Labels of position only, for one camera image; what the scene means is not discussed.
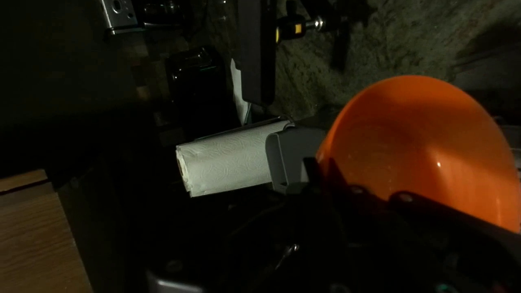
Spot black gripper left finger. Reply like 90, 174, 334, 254
217, 155, 340, 293

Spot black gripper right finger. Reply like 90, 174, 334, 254
324, 158, 521, 293

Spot orange plastic bowl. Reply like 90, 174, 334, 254
316, 74, 521, 235

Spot white paper towel roll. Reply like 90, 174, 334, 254
174, 119, 297, 201

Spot black stand pole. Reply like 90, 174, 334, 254
233, 0, 279, 106

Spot black clamp silver knob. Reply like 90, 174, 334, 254
274, 13, 329, 44

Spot silver metal bracket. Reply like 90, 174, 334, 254
100, 0, 142, 36

